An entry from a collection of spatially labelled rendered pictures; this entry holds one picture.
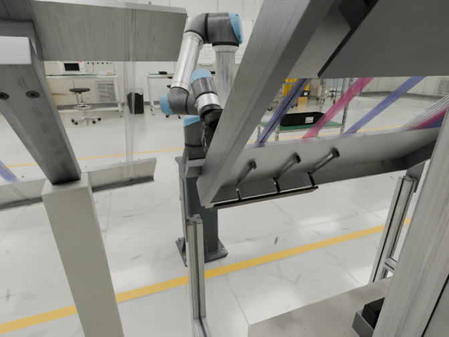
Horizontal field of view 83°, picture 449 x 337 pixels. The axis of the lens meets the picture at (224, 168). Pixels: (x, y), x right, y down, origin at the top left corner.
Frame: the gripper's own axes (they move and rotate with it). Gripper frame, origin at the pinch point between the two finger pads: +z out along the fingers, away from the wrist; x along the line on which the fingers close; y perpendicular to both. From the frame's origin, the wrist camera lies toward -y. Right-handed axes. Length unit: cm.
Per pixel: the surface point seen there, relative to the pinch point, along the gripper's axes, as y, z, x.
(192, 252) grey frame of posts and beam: 5.6, 19.5, 12.9
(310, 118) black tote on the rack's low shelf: 148, -108, -167
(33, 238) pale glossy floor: 122, -21, 91
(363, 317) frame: -24.8, 36.5, -5.2
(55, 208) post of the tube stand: -20.9, 11.6, 35.0
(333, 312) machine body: -19.3, 36.0, -4.1
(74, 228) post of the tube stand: -17.9, 14.2, 33.3
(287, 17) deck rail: -50, 9, 10
